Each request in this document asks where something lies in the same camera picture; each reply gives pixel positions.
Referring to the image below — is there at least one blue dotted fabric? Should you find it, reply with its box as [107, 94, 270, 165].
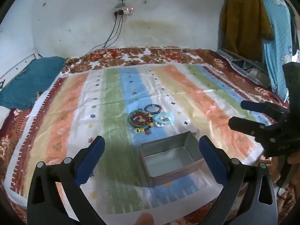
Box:
[262, 0, 292, 100]

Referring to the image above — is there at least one teal pillow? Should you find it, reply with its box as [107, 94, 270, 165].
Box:
[1, 56, 66, 110]

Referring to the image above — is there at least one multicolour glass bead bracelet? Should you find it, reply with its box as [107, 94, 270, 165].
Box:
[143, 103, 163, 115]

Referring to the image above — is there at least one right hand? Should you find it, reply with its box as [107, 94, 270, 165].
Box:
[271, 152, 299, 188]

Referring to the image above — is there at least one white power strip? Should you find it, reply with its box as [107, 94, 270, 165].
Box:
[112, 3, 135, 16]

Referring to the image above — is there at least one striped colourful cloth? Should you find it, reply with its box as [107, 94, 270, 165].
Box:
[4, 63, 271, 224]

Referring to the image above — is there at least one mustard yellow garment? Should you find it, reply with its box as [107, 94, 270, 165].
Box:
[221, 0, 274, 62]

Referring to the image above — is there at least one left hand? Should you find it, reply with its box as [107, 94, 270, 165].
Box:
[135, 212, 154, 225]

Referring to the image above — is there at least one metal tin box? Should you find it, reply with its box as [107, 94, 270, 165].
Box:
[139, 131, 204, 187]

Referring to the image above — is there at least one green jade bangle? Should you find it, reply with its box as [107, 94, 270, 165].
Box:
[127, 110, 151, 128]

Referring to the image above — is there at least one black cable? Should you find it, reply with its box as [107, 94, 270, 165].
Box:
[70, 14, 119, 62]
[103, 14, 124, 49]

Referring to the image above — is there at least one white headboard panel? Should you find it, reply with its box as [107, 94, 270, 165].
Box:
[1, 53, 39, 90]

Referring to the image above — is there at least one light blue bead bracelet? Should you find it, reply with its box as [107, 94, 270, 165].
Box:
[153, 112, 176, 126]

